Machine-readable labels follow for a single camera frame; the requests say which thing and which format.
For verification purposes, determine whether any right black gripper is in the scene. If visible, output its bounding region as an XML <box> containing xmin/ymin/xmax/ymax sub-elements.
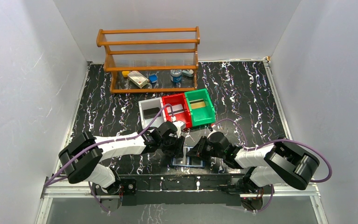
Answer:
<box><xmin>186</xmin><ymin>135</ymin><xmax>225</xmax><ymax>161</ymax></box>

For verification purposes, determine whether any navy blue card holder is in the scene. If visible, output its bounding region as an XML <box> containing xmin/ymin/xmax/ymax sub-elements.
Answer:
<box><xmin>170</xmin><ymin>146</ymin><xmax>206</xmax><ymax>168</ymax></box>

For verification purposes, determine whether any green plastic bin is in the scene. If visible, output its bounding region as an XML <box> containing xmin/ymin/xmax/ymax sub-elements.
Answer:
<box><xmin>185</xmin><ymin>89</ymin><xmax>216</xmax><ymax>127</ymax></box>

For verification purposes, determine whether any red plastic bin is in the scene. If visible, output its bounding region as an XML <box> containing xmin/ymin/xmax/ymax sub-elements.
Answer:
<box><xmin>162</xmin><ymin>93</ymin><xmax>193</xmax><ymax>128</ymax></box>

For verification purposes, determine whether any white plastic bin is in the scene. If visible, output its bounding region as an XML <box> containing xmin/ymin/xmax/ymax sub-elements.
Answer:
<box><xmin>138</xmin><ymin>98</ymin><xmax>166</xmax><ymax>129</ymax></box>

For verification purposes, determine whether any wooden shelf rack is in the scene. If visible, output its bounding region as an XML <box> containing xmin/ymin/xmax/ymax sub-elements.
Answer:
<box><xmin>96</xmin><ymin>26</ymin><xmax>200</xmax><ymax>93</ymax></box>

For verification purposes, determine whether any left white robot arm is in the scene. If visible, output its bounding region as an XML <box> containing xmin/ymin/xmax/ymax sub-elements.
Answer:
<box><xmin>59</xmin><ymin>121</ymin><xmax>186</xmax><ymax>195</ymax></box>

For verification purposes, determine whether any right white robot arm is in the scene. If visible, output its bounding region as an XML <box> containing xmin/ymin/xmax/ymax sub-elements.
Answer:
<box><xmin>186</xmin><ymin>132</ymin><xmax>320</xmax><ymax>193</ymax></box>

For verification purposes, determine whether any white card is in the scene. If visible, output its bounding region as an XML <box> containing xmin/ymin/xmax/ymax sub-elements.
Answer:
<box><xmin>166</xmin><ymin>104</ymin><xmax>185</xmax><ymax>115</ymax></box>

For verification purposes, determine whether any black card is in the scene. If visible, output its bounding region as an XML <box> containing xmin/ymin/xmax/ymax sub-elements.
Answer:
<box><xmin>143</xmin><ymin>107</ymin><xmax>160</xmax><ymax>119</ymax></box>

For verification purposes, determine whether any gold card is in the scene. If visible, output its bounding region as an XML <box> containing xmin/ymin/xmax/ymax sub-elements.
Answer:
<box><xmin>190</xmin><ymin>100</ymin><xmax>206</xmax><ymax>110</ymax></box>

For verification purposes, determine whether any blue round tin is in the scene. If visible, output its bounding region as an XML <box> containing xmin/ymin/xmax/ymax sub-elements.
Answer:
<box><xmin>170</xmin><ymin>70</ymin><xmax>183</xmax><ymax>84</ymax></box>

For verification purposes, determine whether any blue small cube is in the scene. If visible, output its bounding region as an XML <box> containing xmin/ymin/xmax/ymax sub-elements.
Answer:
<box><xmin>148</xmin><ymin>73</ymin><xmax>158</xmax><ymax>84</ymax></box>

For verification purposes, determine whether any grey tape dispenser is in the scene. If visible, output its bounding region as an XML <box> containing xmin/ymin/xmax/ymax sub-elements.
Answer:
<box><xmin>182</xmin><ymin>70</ymin><xmax>194</xmax><ymax>77</ymax></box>

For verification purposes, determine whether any white red small box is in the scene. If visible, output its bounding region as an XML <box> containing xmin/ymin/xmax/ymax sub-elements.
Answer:
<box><xmin>127</xmin><ymin>70</ymin><xmax>149</xmax><ymax>89</ymax></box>

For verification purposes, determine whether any yellow small object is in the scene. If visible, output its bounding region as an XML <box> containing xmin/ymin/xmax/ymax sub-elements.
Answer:
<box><xmin>122</xmin><ymin>71</ymin><xmax>130</xmax><ymax>77</ymax></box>

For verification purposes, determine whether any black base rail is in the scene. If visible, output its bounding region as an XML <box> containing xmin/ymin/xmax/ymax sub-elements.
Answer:
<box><xmin>91</xmin><ymin>173</ymin><xmax>291</xmax><ymax>214</ymax></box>

